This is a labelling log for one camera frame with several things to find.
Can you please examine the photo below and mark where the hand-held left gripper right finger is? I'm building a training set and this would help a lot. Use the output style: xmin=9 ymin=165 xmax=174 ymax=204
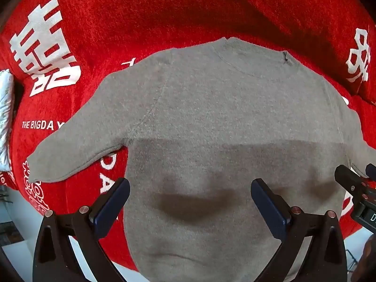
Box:
xmin=250 ymin=178 xmax=349 ymax=282

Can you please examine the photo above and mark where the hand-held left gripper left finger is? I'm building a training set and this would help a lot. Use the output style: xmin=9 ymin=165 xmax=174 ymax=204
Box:
xmin=32 ymin=178 xmax=131 ymax=282

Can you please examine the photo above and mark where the grey knit sweater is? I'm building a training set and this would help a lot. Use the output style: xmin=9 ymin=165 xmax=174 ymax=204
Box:
xmin=26 ymin=37 xmax=376 ymax=282

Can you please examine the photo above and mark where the person's right forearm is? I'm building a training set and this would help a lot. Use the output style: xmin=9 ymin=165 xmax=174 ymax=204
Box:
xmin=351 ymin=235 xmax=376 ymax=282

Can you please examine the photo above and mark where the white quilted cloth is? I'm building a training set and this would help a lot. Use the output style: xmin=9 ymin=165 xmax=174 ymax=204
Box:
xmin=0 ymin=69 xmax=15 ymax=171

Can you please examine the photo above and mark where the red printed blanket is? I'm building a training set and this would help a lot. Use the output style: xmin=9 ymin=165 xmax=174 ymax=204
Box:
xmin=0 ymin=0 xmax=376 ymax=271

